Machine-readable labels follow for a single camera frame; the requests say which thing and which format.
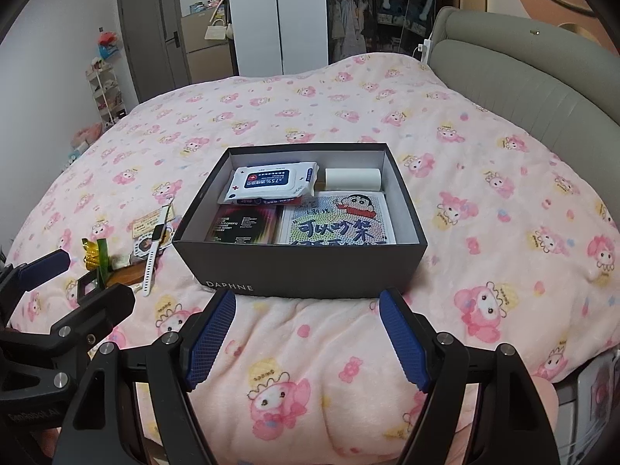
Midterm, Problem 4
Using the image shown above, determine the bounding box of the white shelf rack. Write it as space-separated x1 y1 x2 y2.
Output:
86 63 129 129

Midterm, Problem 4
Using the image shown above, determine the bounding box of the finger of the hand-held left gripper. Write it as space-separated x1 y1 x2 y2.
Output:
0 274 136 355
0 249 72 311

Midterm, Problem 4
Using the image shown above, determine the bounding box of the pink plush toy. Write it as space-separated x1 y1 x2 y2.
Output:
70 123 102 153

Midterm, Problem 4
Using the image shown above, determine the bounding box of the black booklet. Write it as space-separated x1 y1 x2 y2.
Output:
204 203 284 245

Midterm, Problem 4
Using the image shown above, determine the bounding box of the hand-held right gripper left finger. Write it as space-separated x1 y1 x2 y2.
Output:
58 289 238 465

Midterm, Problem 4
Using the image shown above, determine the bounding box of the glass display cabinet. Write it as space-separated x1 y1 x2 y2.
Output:
327 0 444 64

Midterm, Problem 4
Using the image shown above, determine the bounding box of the yellow label card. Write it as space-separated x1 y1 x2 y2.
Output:
128 208 163 233

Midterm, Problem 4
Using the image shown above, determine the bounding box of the grey padded headboard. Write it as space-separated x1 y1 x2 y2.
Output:
426 7 620 136

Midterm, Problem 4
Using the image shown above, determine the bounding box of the grey door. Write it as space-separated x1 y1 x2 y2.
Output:
116 0 192 105

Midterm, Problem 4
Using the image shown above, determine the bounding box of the white smartwatch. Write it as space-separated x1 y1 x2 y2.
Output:
140 203 174 297

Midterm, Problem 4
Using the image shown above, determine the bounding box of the white wet wipes pack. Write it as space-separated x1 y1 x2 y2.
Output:
217 162 320 207

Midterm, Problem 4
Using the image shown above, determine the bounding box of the cartoon printed card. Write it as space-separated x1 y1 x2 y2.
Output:
277 191 398 245

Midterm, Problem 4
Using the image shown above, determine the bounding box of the green yellow snack packet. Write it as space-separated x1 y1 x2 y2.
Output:
80 237 114 284

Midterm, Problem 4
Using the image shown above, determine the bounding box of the brown cabinet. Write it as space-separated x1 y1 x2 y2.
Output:
181 12 238 85

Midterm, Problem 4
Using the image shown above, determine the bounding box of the dark grey cardboard box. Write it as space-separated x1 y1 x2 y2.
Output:
172 143 429 298

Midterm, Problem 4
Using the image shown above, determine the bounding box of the white paper roll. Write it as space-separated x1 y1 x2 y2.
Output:
324 167 383 193

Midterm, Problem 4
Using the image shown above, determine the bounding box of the cartoon figure sticker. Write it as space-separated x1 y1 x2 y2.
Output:
130 232 170 257

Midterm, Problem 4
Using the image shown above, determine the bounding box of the white wardrobe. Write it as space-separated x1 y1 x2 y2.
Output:
225 0 330 78

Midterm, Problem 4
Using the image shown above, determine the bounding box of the pink cartoon printed blanket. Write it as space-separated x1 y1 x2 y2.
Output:
0 51 620 465

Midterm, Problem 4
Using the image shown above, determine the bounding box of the red blue plush toy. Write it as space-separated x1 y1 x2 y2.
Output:
97 31 119 59

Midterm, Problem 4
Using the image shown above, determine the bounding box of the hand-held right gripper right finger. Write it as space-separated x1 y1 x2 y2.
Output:
379 288 565 465

